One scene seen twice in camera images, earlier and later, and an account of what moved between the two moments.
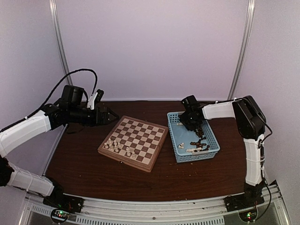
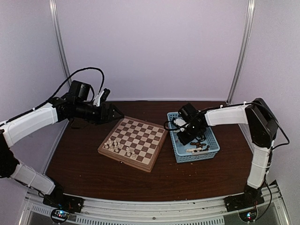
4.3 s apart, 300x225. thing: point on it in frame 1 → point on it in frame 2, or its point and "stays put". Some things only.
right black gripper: x=182 y=119 → x=184 y=140
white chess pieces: x=128 y=153 stays put
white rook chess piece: x=110 y=141 stays put
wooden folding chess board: x=137 y=143 stays put
